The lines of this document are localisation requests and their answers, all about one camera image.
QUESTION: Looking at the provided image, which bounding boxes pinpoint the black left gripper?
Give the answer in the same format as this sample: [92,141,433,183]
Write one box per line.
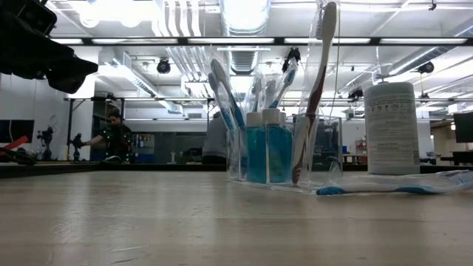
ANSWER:
[0,0,99,94]

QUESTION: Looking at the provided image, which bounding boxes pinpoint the clear acrylic organizer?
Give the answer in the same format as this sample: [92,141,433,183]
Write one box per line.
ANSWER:
[226,113,344,195]

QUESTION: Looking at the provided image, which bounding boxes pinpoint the person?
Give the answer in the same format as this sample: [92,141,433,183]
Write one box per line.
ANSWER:
[84,109,134,163]
[202,112,228,166]

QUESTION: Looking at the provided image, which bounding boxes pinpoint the black monitor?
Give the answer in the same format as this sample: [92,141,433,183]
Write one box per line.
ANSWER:
[453,112,473,144]
[0,119,35,144]

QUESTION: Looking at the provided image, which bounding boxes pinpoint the red flat object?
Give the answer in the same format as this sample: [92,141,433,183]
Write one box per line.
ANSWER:
[0,135,30,151]

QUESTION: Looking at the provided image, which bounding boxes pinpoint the white ceiling pipe bundle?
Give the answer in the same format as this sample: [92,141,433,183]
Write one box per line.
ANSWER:
[153,0,220,98]

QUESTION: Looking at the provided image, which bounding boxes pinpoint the black overhead crossbar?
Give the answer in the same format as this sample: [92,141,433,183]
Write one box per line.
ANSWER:
[51,36,473,47]

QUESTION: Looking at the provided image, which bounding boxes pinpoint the white wrapped cup stack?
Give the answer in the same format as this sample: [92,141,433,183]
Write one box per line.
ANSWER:
[364,81,423,175]

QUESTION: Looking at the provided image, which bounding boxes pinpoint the black background workstation frame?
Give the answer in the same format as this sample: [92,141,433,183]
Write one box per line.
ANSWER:
[66,96,263,163]

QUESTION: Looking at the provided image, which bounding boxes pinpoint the black metal table frame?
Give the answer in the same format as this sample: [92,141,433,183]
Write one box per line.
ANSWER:
[0,160,473,179]

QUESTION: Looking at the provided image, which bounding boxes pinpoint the silver ventilation duct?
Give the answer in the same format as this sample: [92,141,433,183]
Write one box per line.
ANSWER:
[220,0,273,117]

